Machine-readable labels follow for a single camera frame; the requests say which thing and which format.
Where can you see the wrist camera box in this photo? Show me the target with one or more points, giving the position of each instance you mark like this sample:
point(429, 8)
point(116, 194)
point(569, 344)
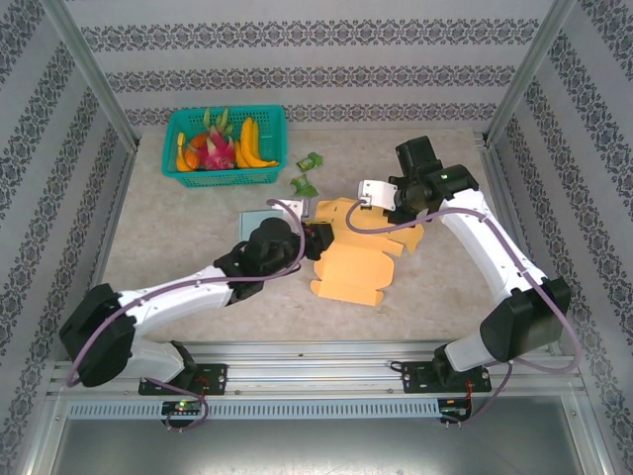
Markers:
point(302, 208)
point(378, 193)

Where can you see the pink dragon fruit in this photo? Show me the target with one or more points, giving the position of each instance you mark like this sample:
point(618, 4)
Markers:
point(217, 153)

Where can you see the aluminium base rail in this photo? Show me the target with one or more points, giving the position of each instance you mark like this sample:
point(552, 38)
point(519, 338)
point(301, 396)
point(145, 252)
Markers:
point(316, 371)

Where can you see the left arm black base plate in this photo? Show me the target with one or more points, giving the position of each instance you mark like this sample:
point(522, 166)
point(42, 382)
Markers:
point(215, 378)

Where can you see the teal plastic basket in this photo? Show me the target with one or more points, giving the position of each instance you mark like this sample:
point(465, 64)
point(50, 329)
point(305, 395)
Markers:
point(222, 180)

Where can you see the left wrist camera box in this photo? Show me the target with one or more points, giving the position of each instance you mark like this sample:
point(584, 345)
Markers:
point(302, 208)

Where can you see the light blue paper box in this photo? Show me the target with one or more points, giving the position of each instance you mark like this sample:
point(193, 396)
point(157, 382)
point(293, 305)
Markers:
point(252, 225)

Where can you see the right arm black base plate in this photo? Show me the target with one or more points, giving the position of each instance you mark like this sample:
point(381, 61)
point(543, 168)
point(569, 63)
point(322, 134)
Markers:
point(420, 378)

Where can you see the red orange fruit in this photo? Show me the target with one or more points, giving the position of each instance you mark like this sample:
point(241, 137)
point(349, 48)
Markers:
point(196, 142)

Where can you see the aluminium side rail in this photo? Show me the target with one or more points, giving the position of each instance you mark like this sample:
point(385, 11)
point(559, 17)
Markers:
point(113, 218)
point(509, 222)

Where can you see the green snack packet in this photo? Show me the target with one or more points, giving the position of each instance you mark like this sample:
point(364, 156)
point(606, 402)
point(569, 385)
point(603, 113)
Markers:
point(309, 162)
point(303, 188)

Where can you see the aluminium frame post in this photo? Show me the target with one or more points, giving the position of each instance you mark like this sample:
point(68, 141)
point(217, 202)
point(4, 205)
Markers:
point(89, 74)
point(534, 64)

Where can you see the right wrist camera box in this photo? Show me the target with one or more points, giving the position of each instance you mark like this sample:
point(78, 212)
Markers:
point(378, 193)

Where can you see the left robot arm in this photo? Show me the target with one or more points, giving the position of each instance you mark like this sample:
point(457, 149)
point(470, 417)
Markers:
point(173, 297)

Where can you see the orange mango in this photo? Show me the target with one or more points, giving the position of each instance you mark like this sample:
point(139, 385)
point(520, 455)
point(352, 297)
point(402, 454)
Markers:
point(187, 161)

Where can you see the small yellow banana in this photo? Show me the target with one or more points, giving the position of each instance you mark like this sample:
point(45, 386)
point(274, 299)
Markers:
point(181, 141)

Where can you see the orange paper box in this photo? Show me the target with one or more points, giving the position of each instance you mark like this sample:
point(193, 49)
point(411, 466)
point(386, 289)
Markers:
point(351, 272)

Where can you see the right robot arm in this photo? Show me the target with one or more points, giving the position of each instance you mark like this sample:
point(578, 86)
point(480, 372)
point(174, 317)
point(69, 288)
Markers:
point(494, 257)

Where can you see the grey metal panel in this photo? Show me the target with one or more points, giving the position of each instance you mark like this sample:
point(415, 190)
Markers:
point(316, 450)

